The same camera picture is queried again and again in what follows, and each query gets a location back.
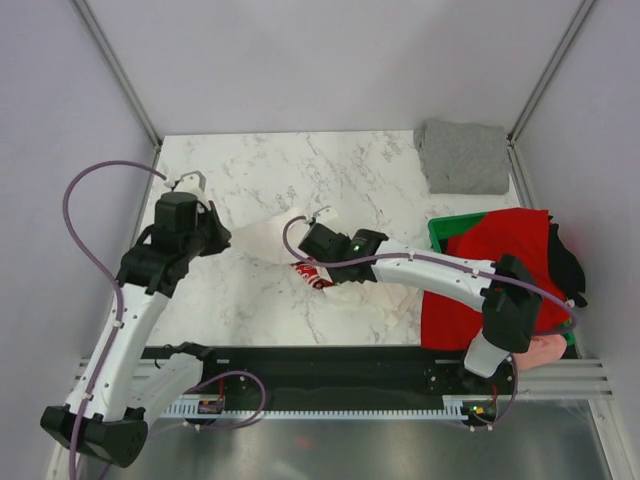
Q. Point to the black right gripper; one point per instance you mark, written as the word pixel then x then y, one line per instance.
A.
pixel 338 281

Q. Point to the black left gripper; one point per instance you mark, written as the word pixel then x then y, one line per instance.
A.
pixel 221 235

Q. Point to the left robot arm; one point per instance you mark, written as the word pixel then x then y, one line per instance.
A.
pixel 107 416

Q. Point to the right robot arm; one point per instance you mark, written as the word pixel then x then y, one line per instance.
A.
pixel 503 292

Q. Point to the green plastic bin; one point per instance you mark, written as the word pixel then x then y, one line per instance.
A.
pixel 455 227

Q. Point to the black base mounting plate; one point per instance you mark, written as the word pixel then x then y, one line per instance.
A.
pixel 338 377

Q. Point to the folded grey t shirt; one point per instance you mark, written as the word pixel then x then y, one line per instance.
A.
pixel 462 158

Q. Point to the pink t shirt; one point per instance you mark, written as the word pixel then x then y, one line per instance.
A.
pixel 542 350

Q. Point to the black t shirt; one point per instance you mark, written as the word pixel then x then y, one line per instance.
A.
pixel 565 270

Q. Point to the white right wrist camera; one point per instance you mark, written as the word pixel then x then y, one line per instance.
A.
pixel 326 215

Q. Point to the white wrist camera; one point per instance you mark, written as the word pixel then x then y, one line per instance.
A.
pixel 192 182
pixel 326 215

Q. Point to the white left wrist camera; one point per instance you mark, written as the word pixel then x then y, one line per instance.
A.
pixel 192 182

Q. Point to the white slotted cable duct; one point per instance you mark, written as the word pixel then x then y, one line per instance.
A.
pixel 192 407

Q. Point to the aluminium frame post left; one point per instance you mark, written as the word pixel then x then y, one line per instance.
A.
pixel 101 41

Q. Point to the aluminium frame post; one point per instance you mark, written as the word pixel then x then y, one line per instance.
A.
pixel 568 38
pixel 101 41

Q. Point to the aluminium front rail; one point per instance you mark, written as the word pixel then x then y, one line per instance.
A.
pixel 577 379

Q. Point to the aluminium frame post right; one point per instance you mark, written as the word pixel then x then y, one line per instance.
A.
pixel 568 38

